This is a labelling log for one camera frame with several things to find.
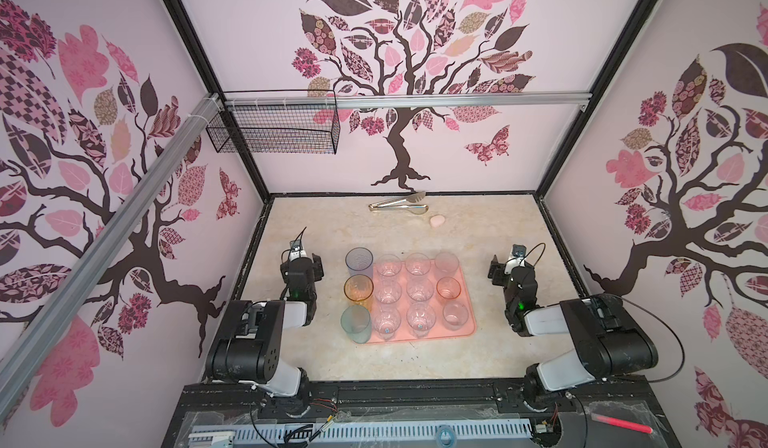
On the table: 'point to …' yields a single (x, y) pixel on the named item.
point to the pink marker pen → (622, 423)
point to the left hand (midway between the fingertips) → (303, 259)
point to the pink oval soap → (437, 220)
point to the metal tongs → (396, 204)
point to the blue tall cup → (359, 261)
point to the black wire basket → (279, 130)
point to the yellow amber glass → (358, 287)
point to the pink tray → (434, 270)
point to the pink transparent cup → (448, 288)
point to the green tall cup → (356, 321)
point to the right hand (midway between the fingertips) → (510, 255)
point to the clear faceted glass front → (388, 291)
